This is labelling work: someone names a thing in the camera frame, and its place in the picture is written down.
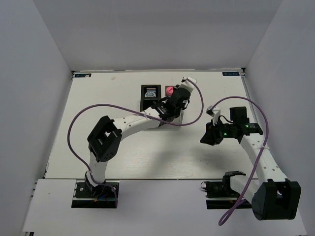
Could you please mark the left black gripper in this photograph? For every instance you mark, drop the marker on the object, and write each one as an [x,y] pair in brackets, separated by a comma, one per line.
[175,88]

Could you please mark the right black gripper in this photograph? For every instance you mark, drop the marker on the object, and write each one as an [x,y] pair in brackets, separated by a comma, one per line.
[210,136]

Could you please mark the pink patterned glue stick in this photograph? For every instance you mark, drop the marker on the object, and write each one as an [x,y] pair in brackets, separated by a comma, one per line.
[169,91]

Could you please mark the blue patterned glue stick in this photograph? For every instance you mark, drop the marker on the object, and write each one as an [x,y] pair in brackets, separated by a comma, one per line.
[150,93]

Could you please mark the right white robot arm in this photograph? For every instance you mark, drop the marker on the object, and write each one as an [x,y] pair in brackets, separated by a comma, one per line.
[274,197]

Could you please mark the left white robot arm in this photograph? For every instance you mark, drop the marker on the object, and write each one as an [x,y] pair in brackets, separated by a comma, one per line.
[105,138]

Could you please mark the white two-slot container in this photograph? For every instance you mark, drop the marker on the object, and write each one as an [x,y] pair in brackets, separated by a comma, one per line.
[179,119]

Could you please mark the black two-slot container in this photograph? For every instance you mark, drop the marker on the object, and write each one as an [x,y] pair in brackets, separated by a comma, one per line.
[148,102]

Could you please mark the right blue table label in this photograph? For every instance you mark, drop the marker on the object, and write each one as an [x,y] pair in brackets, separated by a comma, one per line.
[230,73]

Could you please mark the blue table label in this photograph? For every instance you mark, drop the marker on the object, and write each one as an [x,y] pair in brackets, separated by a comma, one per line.
[230,73]
[82,75]

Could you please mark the left blue table label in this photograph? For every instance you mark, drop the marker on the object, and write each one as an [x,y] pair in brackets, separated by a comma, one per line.
[82,75]

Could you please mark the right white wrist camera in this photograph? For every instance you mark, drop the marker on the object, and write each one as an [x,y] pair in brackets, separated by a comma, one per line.
[214,112]

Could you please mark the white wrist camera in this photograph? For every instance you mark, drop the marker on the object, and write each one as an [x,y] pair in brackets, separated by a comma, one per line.
[214,112]
[188,83]

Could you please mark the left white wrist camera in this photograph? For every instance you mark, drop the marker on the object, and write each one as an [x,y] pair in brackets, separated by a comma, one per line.
[188,83]

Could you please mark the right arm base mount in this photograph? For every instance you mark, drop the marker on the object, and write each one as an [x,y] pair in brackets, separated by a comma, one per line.
[219,194]

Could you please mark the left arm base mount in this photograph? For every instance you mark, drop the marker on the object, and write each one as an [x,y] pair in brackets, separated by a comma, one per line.
[104,198]

